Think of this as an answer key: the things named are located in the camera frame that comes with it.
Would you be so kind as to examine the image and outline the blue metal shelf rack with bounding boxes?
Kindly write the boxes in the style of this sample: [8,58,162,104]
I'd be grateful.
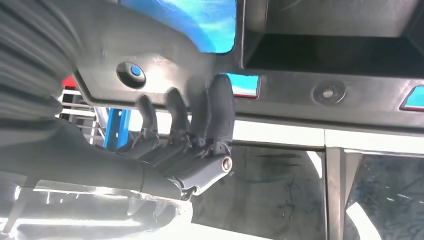
[103,0,424,151]

